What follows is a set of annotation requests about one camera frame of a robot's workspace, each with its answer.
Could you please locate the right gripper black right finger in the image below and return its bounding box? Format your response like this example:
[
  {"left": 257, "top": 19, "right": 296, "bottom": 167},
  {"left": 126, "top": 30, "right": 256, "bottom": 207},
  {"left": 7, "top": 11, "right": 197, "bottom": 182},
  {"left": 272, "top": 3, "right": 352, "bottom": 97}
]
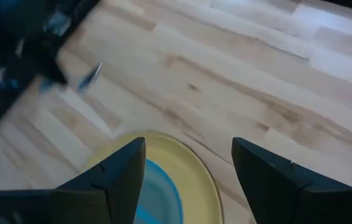
[{"left": 231, "top": 137, "right": 352, "bottom": 224}]

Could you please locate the blue translucent bowl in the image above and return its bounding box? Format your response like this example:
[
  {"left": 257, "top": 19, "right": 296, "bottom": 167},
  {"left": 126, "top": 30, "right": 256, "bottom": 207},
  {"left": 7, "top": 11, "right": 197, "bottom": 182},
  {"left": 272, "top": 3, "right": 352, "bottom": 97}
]
[{"left": 131, "top": 157, "right": 185, "bottom": 224}]

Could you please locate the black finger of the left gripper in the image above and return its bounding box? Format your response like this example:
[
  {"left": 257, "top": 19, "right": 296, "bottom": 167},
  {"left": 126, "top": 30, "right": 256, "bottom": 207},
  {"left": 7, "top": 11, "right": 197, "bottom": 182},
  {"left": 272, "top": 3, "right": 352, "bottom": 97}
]
[{"left": 35, "top": 39, "right": 69, "bottom": 86}]

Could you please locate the silver metal spoon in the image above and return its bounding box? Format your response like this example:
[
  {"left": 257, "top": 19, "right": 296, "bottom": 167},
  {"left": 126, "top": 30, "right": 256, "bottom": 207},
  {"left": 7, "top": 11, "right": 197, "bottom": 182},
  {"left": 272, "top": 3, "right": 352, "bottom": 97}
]
[{"left": 75, "top": 61, "right": 104, "bottom": 93}]

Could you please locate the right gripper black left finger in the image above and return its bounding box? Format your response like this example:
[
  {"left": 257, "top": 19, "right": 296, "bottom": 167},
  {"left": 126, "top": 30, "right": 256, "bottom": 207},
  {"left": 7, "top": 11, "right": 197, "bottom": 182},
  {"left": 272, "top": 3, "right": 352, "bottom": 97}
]
[{"left": 0, "top": 136, "right": 147, "bottom": 224}]

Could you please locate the yellow round plate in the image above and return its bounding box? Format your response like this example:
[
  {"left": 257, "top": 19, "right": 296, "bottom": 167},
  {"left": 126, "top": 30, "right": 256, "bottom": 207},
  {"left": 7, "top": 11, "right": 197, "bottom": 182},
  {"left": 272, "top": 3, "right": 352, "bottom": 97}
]
[{"left": 81, "top": 130, "right": 225, "bottom": 224}]

